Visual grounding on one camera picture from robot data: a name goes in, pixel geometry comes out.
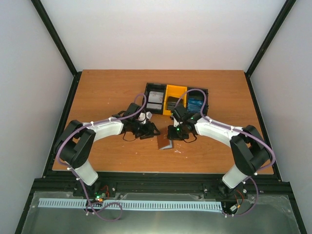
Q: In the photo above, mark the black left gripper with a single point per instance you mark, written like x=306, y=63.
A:
x=148, y=131

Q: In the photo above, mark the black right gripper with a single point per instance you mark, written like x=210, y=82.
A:
x=171, y=135

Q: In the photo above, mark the brown leather card holder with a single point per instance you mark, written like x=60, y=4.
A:
x=164, y=143

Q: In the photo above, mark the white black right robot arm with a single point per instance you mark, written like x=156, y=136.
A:
x=249, y=151

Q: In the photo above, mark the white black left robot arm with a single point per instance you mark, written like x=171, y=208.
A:
x=74, y=145

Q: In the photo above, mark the blue credit card stack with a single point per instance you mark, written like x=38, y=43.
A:
x=194, y=105

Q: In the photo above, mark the dark credit card stack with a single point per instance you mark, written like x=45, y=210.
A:
x=171, y=102

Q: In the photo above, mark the silver credit card stack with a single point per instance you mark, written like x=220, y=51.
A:
x=155, y=100

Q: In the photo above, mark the black bin right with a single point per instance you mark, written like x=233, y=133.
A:
x=198, y=95

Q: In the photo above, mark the black bin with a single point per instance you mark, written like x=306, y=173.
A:
x=158, y=88
x=198, y=95

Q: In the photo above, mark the yellow bin middle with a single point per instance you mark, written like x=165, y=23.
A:
x=173, y=95

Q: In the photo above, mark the black bin left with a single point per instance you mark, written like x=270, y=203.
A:
x=158, y=88

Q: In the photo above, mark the metal sheet front plate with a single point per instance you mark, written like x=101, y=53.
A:
x=269, y=214

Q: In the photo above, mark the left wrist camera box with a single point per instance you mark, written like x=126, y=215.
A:
x=144, y=117

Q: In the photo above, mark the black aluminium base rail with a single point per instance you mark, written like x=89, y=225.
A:
x=194, y=184

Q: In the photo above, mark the black frame post left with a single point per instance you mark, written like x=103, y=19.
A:
x=54, y=35

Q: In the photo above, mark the black frame post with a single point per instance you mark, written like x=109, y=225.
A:
x=54, y=35
x=280, y=18

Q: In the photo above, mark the light blue cable duct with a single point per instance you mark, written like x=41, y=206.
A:
x=133, y=205

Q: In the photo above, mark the black frame post right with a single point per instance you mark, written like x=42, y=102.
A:
x=280, y=18

